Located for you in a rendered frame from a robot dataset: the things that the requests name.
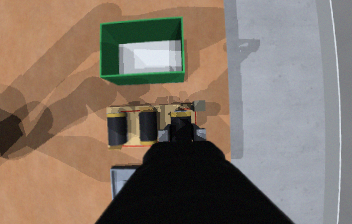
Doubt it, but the green open box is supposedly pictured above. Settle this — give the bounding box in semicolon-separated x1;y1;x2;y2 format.
100;17;185;86

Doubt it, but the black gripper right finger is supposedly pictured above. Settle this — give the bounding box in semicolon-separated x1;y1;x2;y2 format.
191;123;206;141

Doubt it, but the black battery with yellow end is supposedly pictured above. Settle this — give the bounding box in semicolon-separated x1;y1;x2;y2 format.
170;112;192;142
107;113;127;146
139;112;158;145

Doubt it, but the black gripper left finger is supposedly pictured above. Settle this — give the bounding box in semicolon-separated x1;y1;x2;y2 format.
158;124;172;142

